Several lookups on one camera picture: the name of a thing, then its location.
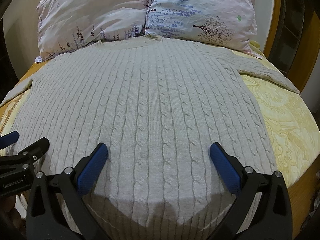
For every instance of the wooden headboard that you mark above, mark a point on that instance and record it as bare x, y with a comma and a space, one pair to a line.
292, 44

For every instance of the yellow patterned bedspread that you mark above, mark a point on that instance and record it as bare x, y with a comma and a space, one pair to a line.
285, 122

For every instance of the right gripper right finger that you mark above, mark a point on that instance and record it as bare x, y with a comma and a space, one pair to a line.
262, 208

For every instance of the blue floral right pillow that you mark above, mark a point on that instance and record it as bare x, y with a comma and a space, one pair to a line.
226, 23

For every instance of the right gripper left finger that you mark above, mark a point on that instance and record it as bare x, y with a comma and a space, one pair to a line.
45, 219

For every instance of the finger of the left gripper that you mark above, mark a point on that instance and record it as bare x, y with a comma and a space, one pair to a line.
24, 161
8, 139

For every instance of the pink floral left pillow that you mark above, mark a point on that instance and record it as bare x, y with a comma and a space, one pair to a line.
67, 25

